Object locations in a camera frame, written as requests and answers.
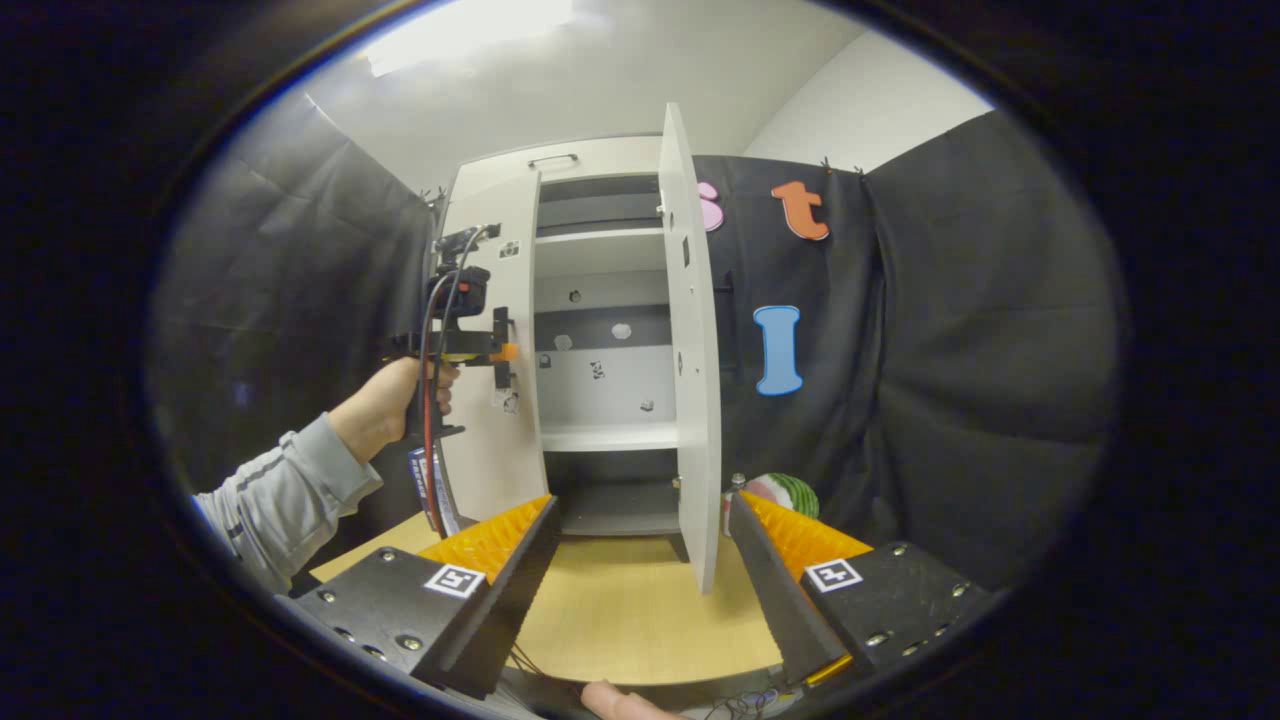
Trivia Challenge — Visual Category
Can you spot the white door with headphone sticker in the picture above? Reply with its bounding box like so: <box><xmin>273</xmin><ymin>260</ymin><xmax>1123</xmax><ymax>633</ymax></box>
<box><xmin>657</xmin><ymin>102</ymin><xmax>724</xmax><ymax>597</ymax></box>

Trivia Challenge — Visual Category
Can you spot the white door with camera sticker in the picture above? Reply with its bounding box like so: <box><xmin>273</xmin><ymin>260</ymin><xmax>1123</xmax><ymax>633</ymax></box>
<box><xmin>440</xmin><ymin>170</ymin><xmax>549</xmax><ymax>523</ymax></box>

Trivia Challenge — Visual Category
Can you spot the white book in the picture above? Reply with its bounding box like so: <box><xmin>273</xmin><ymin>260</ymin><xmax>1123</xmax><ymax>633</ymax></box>
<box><xmin>432</xmin><ymin>450</ymin><xmax>463</xmax><ymax>537</ymax></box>

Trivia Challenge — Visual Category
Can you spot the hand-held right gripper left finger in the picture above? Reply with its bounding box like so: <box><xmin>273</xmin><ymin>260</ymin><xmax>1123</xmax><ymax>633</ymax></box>
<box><xmin>288</xmin><ymin>493</ymin><xmax>564</xmax><ymax>701</ymax></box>

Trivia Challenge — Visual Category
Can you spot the white double-door shoe cabinet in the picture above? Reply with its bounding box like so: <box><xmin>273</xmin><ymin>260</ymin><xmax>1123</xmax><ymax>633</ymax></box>
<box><xmin>440</xmin><ymin>135</ymin><xmax>701</xmax><ymax>563</ymax></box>

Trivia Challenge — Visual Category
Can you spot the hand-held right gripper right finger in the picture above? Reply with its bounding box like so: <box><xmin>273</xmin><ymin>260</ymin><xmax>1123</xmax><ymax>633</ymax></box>
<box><xmin>727</xmin><ymin>490</ymin><xmax>1001</xmax><ymax>693</ymax></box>

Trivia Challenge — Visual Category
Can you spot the black backdrop cloth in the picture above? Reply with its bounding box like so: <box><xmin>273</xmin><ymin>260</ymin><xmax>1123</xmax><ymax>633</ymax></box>
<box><xmin>150</xmin><ymin>95</ymin><xmax>1126</xmax><ymax>591</ymax></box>

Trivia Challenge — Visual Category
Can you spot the watermelon slice toy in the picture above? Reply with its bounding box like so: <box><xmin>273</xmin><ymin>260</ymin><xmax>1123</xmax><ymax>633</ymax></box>
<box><xmin>745</xmin><ymin>473</ymin><xmax>821</xmax><ymax>522</ymax></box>

